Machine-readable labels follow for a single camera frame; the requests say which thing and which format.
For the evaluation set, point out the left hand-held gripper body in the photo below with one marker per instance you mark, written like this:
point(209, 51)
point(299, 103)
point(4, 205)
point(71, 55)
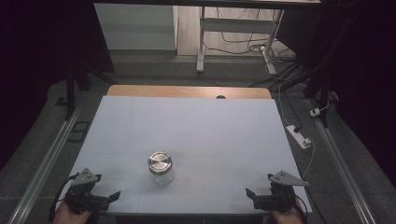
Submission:
point(81, 194)

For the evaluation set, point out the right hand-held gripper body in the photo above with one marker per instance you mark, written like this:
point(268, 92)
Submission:
point(281, 193)

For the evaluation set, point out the clear glass jar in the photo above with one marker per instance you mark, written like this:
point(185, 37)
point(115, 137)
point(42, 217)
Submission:
point(162, 179)

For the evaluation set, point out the round silver metal lid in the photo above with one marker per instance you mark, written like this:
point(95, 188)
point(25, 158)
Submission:
point(160, 162)

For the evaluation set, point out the person's right hand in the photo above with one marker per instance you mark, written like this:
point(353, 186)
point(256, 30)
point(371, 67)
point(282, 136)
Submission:
point(288, 217)

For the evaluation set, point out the person's left hand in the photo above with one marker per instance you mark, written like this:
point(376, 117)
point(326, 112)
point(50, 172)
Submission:
point(67, 215)

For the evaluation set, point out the white power strip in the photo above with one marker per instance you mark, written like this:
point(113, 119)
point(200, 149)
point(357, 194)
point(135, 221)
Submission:
point(298, 136)

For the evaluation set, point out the white table mat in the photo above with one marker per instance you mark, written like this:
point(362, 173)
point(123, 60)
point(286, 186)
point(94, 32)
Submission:
point(193, 130)

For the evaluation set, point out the small white adapter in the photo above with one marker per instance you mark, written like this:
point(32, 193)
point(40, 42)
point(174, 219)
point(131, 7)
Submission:
point(315, 112)

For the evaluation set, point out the black metal stand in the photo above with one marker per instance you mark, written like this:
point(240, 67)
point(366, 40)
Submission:
point(323, 102)
point(70, 93)

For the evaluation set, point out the black curtain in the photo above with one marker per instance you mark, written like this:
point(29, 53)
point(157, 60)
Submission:
point(37, 62)
point(364, 77)

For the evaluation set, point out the white cabinet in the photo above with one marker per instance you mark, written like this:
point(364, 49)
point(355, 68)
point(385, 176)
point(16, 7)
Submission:
point(137, 26)

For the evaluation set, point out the aluminium rail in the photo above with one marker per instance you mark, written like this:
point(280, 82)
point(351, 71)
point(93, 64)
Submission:
point(46, 165)
point(342, 168)

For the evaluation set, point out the black rectangular floor frame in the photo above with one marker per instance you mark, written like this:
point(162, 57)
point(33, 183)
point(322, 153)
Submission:
point(71, 135)

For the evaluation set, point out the white desk frame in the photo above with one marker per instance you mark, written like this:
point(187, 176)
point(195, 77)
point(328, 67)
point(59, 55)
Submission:
point(236, 25)

